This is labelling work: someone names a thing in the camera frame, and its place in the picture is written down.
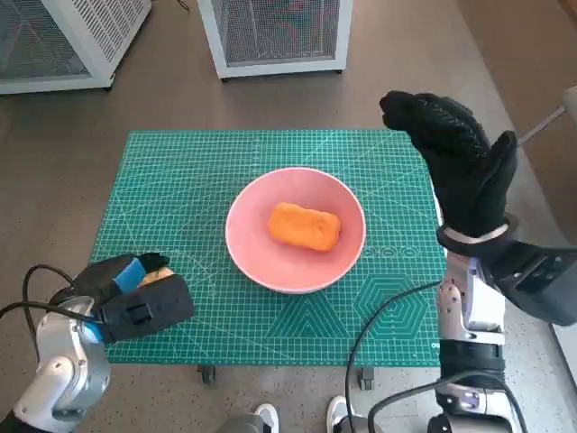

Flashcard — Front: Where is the looped black left arm cable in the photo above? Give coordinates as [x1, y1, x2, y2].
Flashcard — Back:
[22, 264, 78, 362]

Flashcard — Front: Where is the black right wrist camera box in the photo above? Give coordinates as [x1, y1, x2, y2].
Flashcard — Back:
[484, 241, 577, 327]

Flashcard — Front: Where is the long black left arm cable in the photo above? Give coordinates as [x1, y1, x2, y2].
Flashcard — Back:
[0, 300, 96, 322]

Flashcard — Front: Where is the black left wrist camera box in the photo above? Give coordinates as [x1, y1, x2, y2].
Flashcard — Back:
[96, 273, 196, 344]

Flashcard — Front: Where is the orange toy bread loaf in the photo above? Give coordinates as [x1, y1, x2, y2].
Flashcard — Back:
[268, 201, 342, 252]

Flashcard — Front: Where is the white shoe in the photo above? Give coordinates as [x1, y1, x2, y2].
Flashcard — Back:
[325, 394, 355, 433]
[253, 402, 281, 433]

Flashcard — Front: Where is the grey robot leg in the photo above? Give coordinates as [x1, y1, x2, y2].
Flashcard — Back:
[335, 414, 375, 433]

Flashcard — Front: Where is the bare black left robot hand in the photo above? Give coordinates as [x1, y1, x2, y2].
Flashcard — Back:
[71, 252, 171, 309]

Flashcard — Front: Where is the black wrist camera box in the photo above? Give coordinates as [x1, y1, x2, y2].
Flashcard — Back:
[96, 273, 196, 344]
[484, 241, 577, 327]

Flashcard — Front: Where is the green cutting mat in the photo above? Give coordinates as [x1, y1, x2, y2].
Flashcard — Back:
[89, 129, 445, 367]

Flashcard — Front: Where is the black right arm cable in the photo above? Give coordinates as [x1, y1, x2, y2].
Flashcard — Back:
[367, 372, 528, 433]

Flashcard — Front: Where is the white mesh cabinet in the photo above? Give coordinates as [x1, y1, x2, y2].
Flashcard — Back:
[197, 0, 354, 81]
[0, 0, 153, 96]

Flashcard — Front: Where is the pink bowl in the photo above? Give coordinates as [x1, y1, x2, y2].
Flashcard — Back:
[224, 167, 367, 295]

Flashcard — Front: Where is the round toy bread bun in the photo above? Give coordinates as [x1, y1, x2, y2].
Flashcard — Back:
[137, 266, 175, 288]

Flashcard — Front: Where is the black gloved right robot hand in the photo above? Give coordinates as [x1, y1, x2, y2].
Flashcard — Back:
[379, 89, 518, 236]

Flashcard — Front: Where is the grey office chair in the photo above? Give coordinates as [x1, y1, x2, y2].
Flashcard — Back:
[517, 84, 577, 146]

